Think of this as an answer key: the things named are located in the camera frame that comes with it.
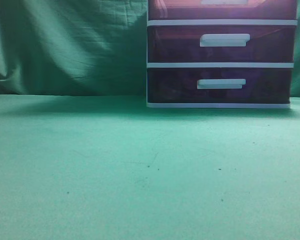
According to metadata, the translucent purple drawer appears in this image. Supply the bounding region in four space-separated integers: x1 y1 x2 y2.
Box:
148 0 298 20
147 25 296 63
147 68 292 104

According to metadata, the green backdrop cloth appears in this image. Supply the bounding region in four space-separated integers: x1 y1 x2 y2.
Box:
0 0 300 98

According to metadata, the green table mat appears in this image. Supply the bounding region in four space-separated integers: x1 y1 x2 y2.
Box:
0 95 300 240

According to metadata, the white plastic drawer cabinet frame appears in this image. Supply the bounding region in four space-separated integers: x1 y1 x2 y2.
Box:
146 2 298 109

